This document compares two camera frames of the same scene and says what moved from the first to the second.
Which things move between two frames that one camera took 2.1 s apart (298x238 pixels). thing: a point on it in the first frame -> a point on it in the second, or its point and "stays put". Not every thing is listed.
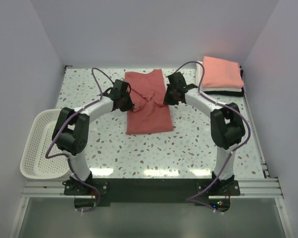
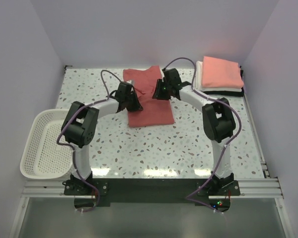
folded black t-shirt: [228, 93] stays put
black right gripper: [169, 96] -> [159, 89]
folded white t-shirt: [198, 71] stays put
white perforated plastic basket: [41, 159] stays put
